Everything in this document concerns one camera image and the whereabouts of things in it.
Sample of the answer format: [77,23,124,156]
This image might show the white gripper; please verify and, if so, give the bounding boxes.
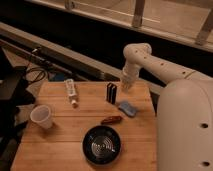
[121,69,137,91]

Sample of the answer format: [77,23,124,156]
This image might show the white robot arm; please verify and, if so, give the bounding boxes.
[121,43,213,171]

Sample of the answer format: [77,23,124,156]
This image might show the black standing eraser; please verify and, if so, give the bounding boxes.
[106,83,117,104]

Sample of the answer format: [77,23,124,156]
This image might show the blue sponge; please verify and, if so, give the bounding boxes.
[118,101,137,117]

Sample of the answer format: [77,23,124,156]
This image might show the red pocket knife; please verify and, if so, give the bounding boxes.
[101,116,123,125]

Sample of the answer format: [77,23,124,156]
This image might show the clear plastic bottle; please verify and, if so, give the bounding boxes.
[65,79,78,108]

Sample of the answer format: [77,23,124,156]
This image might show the black round bowl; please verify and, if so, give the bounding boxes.
[82,125,121,165]

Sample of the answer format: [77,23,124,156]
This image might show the white plastic cup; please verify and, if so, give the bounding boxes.
[30,105,53,129]

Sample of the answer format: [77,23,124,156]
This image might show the black equipment stand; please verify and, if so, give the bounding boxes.
[0,47,35,158]

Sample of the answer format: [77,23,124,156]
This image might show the black cables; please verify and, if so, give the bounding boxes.
[24,46,64,84]

